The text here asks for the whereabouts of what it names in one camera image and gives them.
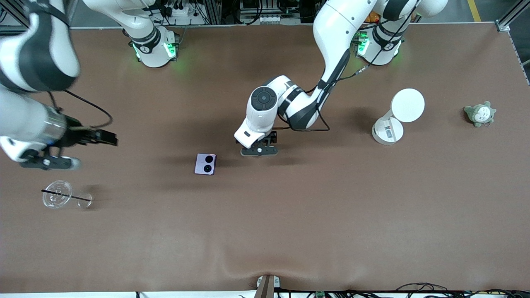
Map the purple phone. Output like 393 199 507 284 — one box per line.
194 153 217 175

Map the aluminium corner bracket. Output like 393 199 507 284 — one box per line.
496 0 530 32

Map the aluminium frame post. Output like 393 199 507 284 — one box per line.
199 0 224 25

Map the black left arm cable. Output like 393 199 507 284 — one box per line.
278 4 419 133

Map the camera mount post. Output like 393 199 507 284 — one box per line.
255 274 281 298

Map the aluminium table side rail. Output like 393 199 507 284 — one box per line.
507 31 530 87

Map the clear plastic cup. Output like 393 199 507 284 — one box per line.
42 180 94 209

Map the black drinking straw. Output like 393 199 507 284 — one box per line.
41 189 92 202

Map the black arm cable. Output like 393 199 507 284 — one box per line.
278 4 419 133
48 89 113 129

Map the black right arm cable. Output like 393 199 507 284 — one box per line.
48 89 113 129

